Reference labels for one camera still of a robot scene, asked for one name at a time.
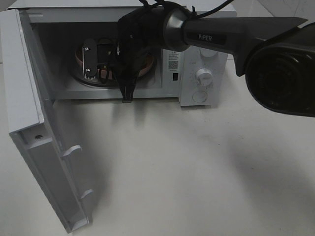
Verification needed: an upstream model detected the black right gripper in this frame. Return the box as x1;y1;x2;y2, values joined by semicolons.
97;41;150;103

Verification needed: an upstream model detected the pink round plate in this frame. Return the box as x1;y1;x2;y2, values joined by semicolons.
74;46;155;86

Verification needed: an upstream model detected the round white door button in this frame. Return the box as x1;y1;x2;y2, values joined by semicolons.
192;91;208;103

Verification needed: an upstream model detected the white microwave knob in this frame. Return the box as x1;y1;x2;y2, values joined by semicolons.
199;48;218;59
195;68;213;87

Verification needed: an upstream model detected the white microwave door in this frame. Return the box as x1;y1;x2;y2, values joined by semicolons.
0;9;90;233

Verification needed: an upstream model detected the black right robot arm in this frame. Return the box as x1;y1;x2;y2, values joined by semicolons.
97;0;315;117

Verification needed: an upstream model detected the glass microwave turntable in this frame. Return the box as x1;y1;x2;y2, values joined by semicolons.
67;58;157;88

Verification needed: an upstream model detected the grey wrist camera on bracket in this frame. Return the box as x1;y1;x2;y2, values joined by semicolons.
82;39;98;80

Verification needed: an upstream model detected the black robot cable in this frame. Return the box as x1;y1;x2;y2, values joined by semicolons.
97;0;237;86

